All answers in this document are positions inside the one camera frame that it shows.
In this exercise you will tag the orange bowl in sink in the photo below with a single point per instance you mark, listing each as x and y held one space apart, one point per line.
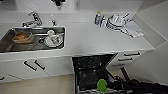
22 36

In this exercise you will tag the green plastic bowl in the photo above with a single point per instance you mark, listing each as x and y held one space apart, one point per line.
102 84

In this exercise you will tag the folded white cloth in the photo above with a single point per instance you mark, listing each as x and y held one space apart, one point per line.
133 29

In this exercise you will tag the white cup in sink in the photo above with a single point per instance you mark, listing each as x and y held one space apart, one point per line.
53 38

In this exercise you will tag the stainless steel dishwasher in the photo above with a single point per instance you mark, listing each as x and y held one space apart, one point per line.
90 61

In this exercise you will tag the white sink base cabinet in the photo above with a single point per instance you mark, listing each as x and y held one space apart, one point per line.
36 68

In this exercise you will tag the wall power outlet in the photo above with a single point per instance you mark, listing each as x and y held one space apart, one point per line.
77 4

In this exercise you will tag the stacked white dishes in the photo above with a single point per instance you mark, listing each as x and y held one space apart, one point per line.
116 21

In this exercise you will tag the small white bottle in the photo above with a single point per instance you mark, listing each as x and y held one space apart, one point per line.
103 21

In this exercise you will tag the dish soap bottle blue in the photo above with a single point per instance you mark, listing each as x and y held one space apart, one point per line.
97 17

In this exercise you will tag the white drawer unit beside dishwasher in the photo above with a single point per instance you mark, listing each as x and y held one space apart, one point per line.
126 58

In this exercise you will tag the chrome sink faucet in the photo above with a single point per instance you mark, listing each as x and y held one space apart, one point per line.
33 19

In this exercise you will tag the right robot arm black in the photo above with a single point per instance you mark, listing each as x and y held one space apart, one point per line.
146 86

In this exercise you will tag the stainless steel sink basin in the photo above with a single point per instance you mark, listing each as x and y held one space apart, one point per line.
33 40

